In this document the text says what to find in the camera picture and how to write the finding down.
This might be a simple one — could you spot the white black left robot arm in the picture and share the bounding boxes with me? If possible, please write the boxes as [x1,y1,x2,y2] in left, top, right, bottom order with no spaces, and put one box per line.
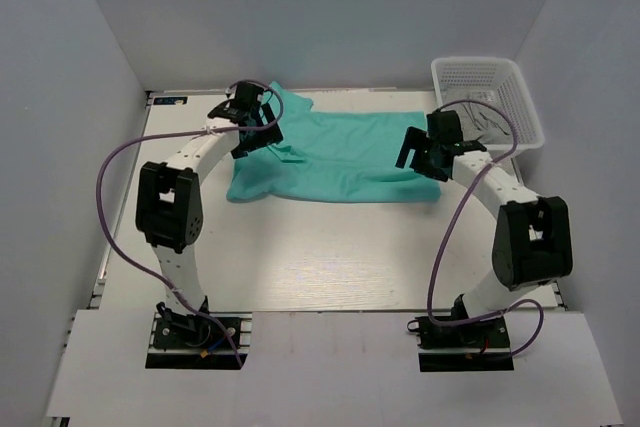
[135,81,284,346]

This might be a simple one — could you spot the white plastic mesh basket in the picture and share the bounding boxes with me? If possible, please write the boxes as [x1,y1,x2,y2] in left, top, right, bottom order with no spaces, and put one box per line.
[431,57,545,155]

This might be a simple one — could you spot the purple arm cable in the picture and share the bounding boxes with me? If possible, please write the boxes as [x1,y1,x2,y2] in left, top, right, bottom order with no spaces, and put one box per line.
[97,78,286,368]
[425,99,546,359]

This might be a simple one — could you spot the teal green t shirt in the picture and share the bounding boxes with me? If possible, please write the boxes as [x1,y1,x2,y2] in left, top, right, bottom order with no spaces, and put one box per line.
[226,81,441,203]

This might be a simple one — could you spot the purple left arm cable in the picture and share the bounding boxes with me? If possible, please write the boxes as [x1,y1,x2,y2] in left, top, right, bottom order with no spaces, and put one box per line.
[97,78,286,368]

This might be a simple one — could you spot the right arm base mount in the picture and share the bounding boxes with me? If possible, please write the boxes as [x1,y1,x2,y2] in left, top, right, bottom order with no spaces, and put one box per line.
[407,316,514,373]

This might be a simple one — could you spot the grey t shirt in basket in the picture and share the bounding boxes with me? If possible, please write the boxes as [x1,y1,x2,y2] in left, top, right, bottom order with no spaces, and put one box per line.
[442,88,512,145]

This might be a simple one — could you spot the blue label sticker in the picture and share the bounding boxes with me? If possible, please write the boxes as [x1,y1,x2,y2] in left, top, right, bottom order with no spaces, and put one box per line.
[153,96,188,106]

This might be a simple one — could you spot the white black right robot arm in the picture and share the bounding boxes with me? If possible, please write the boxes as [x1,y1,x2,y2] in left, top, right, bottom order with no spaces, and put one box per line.
[396,108,573,346]

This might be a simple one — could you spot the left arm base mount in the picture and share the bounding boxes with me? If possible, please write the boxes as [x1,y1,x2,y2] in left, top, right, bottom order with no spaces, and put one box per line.
[145,313,242,371]

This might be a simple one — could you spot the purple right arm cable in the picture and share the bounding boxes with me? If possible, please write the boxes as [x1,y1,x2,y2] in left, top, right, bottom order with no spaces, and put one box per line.
[425,99,546,359]

